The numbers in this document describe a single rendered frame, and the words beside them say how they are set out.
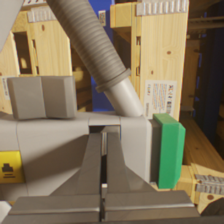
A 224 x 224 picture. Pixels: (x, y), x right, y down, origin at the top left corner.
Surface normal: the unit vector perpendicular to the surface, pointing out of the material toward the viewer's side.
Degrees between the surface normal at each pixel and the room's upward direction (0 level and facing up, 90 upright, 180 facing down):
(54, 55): 90
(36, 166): 74
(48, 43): 90
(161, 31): 90
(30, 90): 57
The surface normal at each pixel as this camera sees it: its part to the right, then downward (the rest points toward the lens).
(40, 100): 0.33, 0.24
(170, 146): 0.04, 0.26
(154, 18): -0.24, 0.27
